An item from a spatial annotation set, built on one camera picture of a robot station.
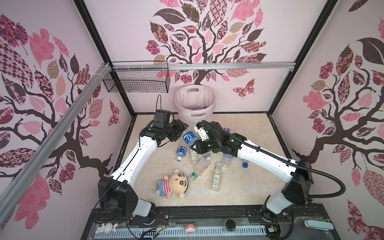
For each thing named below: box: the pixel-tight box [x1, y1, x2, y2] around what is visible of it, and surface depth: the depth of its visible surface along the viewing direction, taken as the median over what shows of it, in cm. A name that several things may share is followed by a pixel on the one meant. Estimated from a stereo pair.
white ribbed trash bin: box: [178, 110, 214, 130], surface depth 87 cm
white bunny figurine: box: [95, 222, 119, 234], surface depth 70 cm
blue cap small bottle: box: [176, 145, 187, 162], surface depth 94 cm
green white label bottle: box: [190, 149, 199, 164], surface depth 92 cm
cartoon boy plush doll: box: [156, 169, 189, 199], surface depth 79 cm
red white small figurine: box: [184, 223, 198, 235], surface depth 67 cm
